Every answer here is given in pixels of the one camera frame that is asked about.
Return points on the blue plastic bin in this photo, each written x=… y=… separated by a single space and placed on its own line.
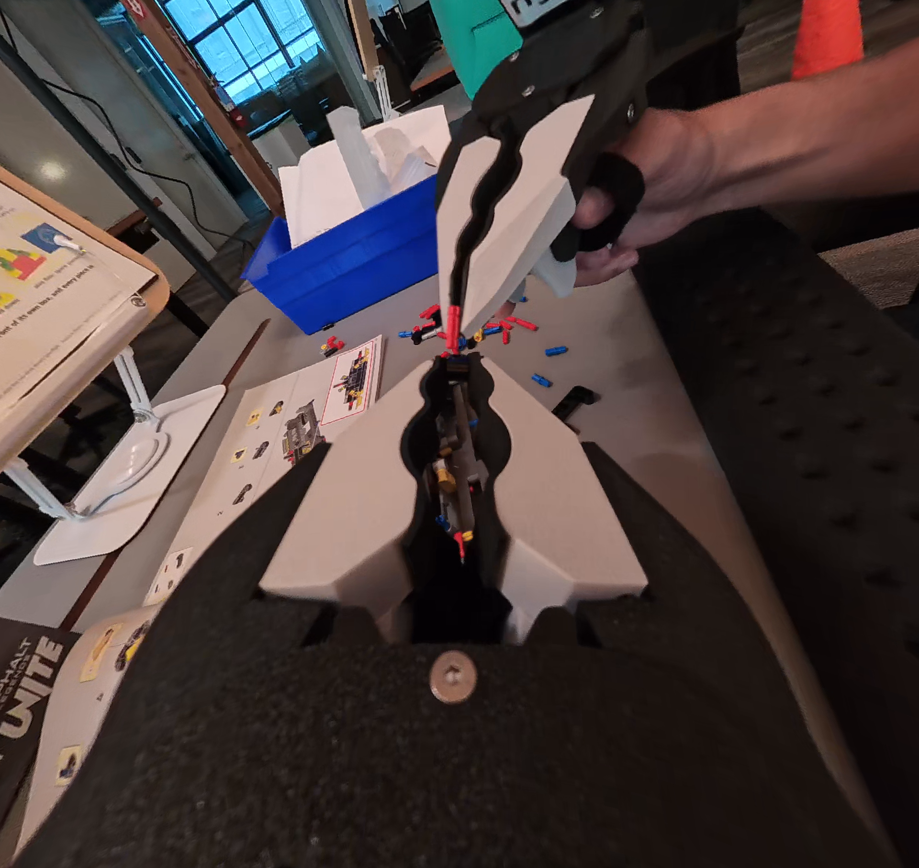
x=344 y=265

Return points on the teal fabric bag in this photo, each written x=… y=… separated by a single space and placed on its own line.
x=474 y=21

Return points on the pile of red blue lego pins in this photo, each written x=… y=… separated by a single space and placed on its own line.
x=502 y=326

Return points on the large paned window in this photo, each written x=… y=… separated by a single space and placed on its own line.
x=237 y=21

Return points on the cluster of small lego bushes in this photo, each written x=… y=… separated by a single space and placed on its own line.
x=332 y=346

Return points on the single red lego pin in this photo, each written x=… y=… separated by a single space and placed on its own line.
x=453 y=326

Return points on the lego set box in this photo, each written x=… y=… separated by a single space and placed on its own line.
x=29 y=681

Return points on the person's right hand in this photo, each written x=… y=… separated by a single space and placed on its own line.
x=675 y=179

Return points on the wooden board stand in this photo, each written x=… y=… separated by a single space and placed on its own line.
x=355 y=14

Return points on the white tablet stand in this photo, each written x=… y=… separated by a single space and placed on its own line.
x=165 y=437

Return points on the grey black lego chassis assembly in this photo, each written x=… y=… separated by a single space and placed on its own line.
x=452 y=452

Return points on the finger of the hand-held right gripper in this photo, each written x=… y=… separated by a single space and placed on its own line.
x=456 y=215
x=538 y=200

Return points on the black lego angle beam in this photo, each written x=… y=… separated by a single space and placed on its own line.
x=571 y=403

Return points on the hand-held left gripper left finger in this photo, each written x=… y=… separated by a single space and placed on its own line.
x=337 y=516

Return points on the white paper sheets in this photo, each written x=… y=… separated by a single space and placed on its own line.
x=323 y=186

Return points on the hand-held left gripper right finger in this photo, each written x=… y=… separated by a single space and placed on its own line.
x=567 y=516

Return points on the black perforated armrest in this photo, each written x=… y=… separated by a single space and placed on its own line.
x=790 y=416

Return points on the person's right forearm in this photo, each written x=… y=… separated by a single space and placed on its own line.
x=811 y=136

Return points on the orange traffic cone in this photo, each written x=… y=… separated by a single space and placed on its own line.
x=829 y=21

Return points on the white instruction booklet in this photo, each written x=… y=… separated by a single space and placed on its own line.
x=237 y=452

